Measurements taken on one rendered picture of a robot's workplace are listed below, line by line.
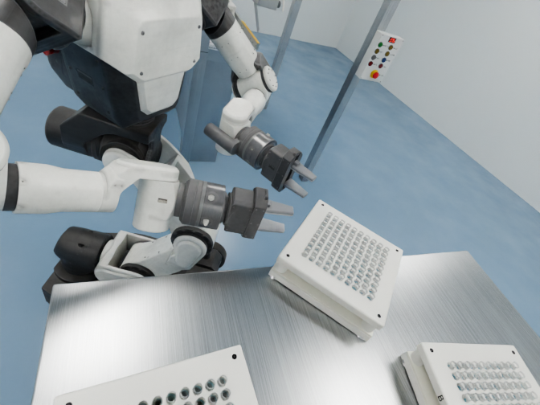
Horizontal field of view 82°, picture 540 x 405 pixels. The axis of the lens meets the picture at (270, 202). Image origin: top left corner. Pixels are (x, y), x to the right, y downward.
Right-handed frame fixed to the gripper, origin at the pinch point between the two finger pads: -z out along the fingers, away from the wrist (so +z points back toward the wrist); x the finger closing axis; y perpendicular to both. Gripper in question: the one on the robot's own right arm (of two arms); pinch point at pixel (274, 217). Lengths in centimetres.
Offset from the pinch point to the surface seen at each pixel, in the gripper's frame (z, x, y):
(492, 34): -288, -22, -351
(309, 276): -9.0, 5.9, 8.8
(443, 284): -53, 13, 0
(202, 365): 10.6, 5.8, 26.7
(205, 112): 19, 61, -143
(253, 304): 0.8, 13.0, 12.5
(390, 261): -30.8, 5.7, 1.4
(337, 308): -16.7, 10.3, 12.6
